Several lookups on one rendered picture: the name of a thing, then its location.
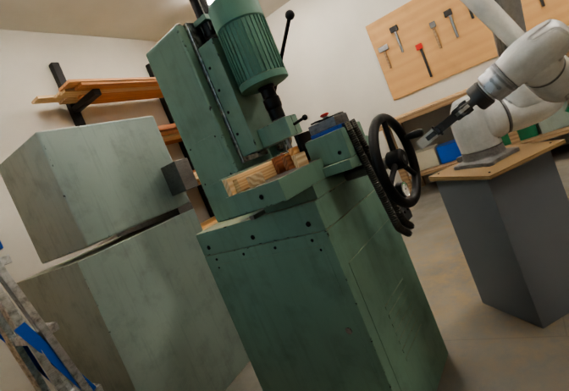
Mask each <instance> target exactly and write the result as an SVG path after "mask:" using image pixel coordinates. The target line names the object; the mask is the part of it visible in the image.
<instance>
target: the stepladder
mask: <svg viewBox="0 0 569 391"><path fill-rule="evenodd" d="M11 262H12V259H11V257H10V255H9V254H7V255H6V256H2V257H0V283H1V284H2V286H3V287H4V288H5V289H6V291H7V292H8V294H9V295H10V297H11V298H12V299H13V301H14V303H15V304H16V305H17V307H18V308H19V309H20V310H21V312H22V313H23V314H24V316H25V317H26V319H27V320H28V322H29V323H30V325H31V326H32V327H30V326H29V325H28V323H27V322H26V321H25V319H24V318H23V317H22V316H21V314H20V313H19V311H18V310H17V308H16V307H15V305H14V304H13V302H12V301H11V300H10V299H9V297H8V296H7V294H6V293H5V291H4V290H3V288H2V286H1V285H0V339H1V340H2V341H3V342H4V343H5V344H6V345H7V346H8V348H9V350H10V351H11V353H12V354H13V356H14V358H15V360H16V361H17V362H18V363H19V365H20V367H21V369H22V370H23V372H24V373H25V375H26V376H27V377H28V379H29V380H30V383H31V384H32V386H33V387H34V389H35V390H36V391H51V390H50V388H49V387H48V386H47V384H46V382H45V381H44V379H43V377H42V376H44V377H45V378H46V379H47V380H48V381H50V383H51V384H52V385H53V387H54V388H55V389H56V390H57V391H104V390H103V388H102V385H101V384H99V383H92V382H91V381H89V380H88V379H87V378H86V377H85V376H84V375H83V374H82V373H80V371H79V370H78V368H77V367H76V365H75V364H74V362H73V361H72V360H71V359H70V358H69V356H68V354H67V353H66V352H65V350H64V348H63V347H62V346H61V344H60V343H59V342H58V341H57V339H56V338H55V336H54V335H53V333H55V332H56V331H58V330H59V329H60V328H59V326H58V323H57V322H46V323H44V321H43V320H42V319H41V317H40V315H39V314H38V313H37V311H36V309H35V308H34V307H33V305H32V304H31V303H30V302H29V300H28V299H27V297H26V296H25V294H24V293H23V291H22V290H21V289H20V287H19V286H18V285H17V284H16V282H15V281H14V279H13V278H12V276H11V275H10V273H9V272H8V270H7V269H6V267H5V265H7V264H9V263H11ZM12 329H13V330H12ZM13 331H14V332H13ZM14 333H15V334H16V335H15V334H14ZM41 375H42V376H41ZM67 378H68V380H70V381H71V382H72V383H73V384H74V385H73V386H71V383H70V382H69V381H68V380H67Z"/></svg>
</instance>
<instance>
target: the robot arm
mask: <svg viewBox="0 0 569 391"><path fill-rule="evenodd" d="M461 1H462V2H463V3H464V4H465V5H466V6H467V7H468V8H469V9H470V10H471V11H472V12H473V13H474V14H475V15H476V16H477V17H478V18H479V19H480V20H481V21H482V22H483V23H484V24H485V25H486V26H487V27H488V28H489V29H490V30H491V31H492V32H493V35H494V42H495V45H496V50H497V53H498V57H499V59H498V60H497V61H496V62H495V63H493V64H492V65H491V66H490V67H489V68H488V69H486V70H485V72H483V74H482V75H481V76H479V77H478V81H479V82H475V83H474V84H473V85H471V86H470V87H469V88H468V89H467V90H466V93H467V95H465V96H463V97H461V98H459V99H457V100H456V101H454V102H453V103H452V106H451V109H450V116H448V117H447V118H446V119H445V120H443V121H442V122H441V123H439V124H438V125H436V126H435V127H434V126H432V127H431V128H432V129H431V130H430V131H429V132H428V133H426V134H425V135H424V136H423V137H421V138H420V139H419V140H418V141H416V144H417V145H418V146H419V147H420V148H421V150H422V149H423V148H424V147H425V146H427V145H428V144H429V143H431V142H432V141H433V140H435V139H436V138H437V137H439V136H440V135H443V134H444V133H443V131H445V130H446V129H447V128H449V127H450V126H451V129H452V133H453V136H454V138H455V140H456V144H457V146H458V148H459V149H460V152H461V156H460V157H457V158H456V160H457V162H459V164H457V165H455V167H454V170H460V169H466V168H481V167H490V166H493V165H495V164H496V163H497V162H499V161H501V160H502V159H504V158H506V157H509V156H510V155H511V154H513V153H515V152H517V151H520V149H519V147H518V146H516V147H507V148H505V145H504V143H503V141H502V139H501V137H502V136H504V135H506V134H508V133H510V132H513V131H517V130H520V129H524V128H527V127H529V126H531V125H534V124H537V123H539V122H541V121H543V120H545V119H547V118H549V117H550V116H552V115H553V114H555V113H556V112H557V111H559V110H560V109H561V108H562V106H563V104H564V102H565V101H567V100H569V57H568V56H567V55H566V54H567V53H568V51H569V27H568V26H567V25H566V24H564V23H563V22H561V21H559V20H557V19H548V20H546V21H544V22H542V23H540V24H539V25H536V26H535V27H533V28H532V29H531V30H529V31H528V32H527V29H526V25H525V20H524V16H523V11H522V2H521V0H461Z"/></svg>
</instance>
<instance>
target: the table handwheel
mask: <svg viewBox="0 0 569 391"><path fill-rule="evenodd" d="M381 124H382V127H383V130H384V133H385V136H386V139H387V141H388V145H389V149H390V151H389V152H387V153H386V155H385V157H384V158H382V156H381V151H380V147H379V139H378V133H379V128H380V125H381ZM389 127H390V128H391V129H392V130H393V131H394V132H395V133H396V135H397V136H398V138H399V139H400V141H401V144H402V145H403V147H404V150H402V149H400V148H399V149H396V148H395V143H394V142H393V139H392V136H391V133H390V131H389ZM404 135H407V133H406V132H405V130H404V129H403V127H402V126H401V124H400V123H399V122H398V121H397V120H396V119H395V118H393V117H392V116H390V115H388V114H386V113H381V114H378V115H376V116H375V117H374V118H373V120H372V122H371V123H370V126H369V131H368V145H369V151H370V156H371V159H372V163H373V168H374V170H375V173H376V175H377V177H378V180H379V182H380V184H381V185H382V187H383V189H384V191H385V192H386V194H387V195H388V196H389V198H390V199H391V200H392V201H393V202H394V203H395V204H397V205H398V206H400V207H404V208H410V207H414V206H415V205H416V204H417V202H418V200H419V198H420V195H421V189H422V180H421V173H420V168H419V164H418V160H417V155H416V153H415V151H414V148H413V146H412V143H411V141H410V140H405V137H404ZM408 162H409V165H410V167H409V166H408ZM403 168H404V169H405V170H406V171H407V172H408V173H410V174H411V175H412V192H411V194H410V196H409V198H405V197H404V196H402V195H401V194H400V193H399V192H398V190H397V189H396V188H395V187H394V181H395V175H396V172H397V170H400V169H403ZM386 169H389V170H390V175H388V174H387V171H386ZM366 175H367V172H366V170H365V169H364V167H363V166H362V165H361V166H358V167H355V168H353V169H350V170H347V171H344V176H345V179H346V180H347V181H350V180H353V179H358V178H361V177H363V176H366Z"/></svg>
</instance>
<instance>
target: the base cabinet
mask: <svg viewBox="0 0 569 391"><path fill-rule="evenodd" d="M205 258H206V260H207V264H208V266H209V267H210V270H211V272H212V274H213V277H214V279H215V282H216V284H217V286H218V289H219V291H220V293H221V295H222V297H223V299H224V303H225V305H226V307H227V309H228V311H229V314H230V316H231V318H232V321H233V323H234V325H235V328H236V330H237V332H238V334H239V336H240V340H241V342H242V344H243V346H244V348H245V350H246V353H247V355H248V357H249V360H250V362H251V365H252V367H253V369H254V372H255V373H256V375H257V379H258V381H259V383H260V385H261V387H262V391H437V388H438V386H439V381H440V378H441V375H442V372H443V370H444V367H445V362H446V359H447V356H448V351H447V349H446V347H445V343H444V340H443V339H442V336H441V334H440V331H439V328H438V325H437V323H436V321H435V319H434V315H433V313H432V311H431V308H430V306H429V303H428V300H427V298H426V295H425V294H424V291H423V287H422V285H421V283H420V281H419V278H418V276H417V273H416V270H415V268H414V266H413V263H412V259H411V258H410V255H409V253H408V250H407V248H406V245H405V242H404V240H403V238H402V236H401V233H399V232H397V231H396V230H395V228H394V227H393V225H392V223H391V221H390V220H389V216H388V214H387V212H386V211H385V210H384V207H383V205H382V202H381V200H380V199H379V197H378V195H377V193H376V191H375V190H373V191H372V192H371V193H370V194H369V195H367V196H366V197H365V198H364V199H362V200H361V201H360V202H359V203H357V204H356V205H355V206H354V207H353V208H352V209H351V210H350V211H348V212H347V213H346V214H345V215H344V216H342V217H341V218H340V219H339V220H337V221H336V222H335V223H334V224H332V225H331V226H330V227H329V228H328V229H326V230H324V231H319V232H316V233H311V234H304V235H300V236H296V237H292V238H288V239H283V240H276V241H273V242H268V243H264V244H260V245H253V246H249V247H245V248H240V249H237V250H232V251H226V252H221V253H218V254H213V255H209V256H205Z"/></svg>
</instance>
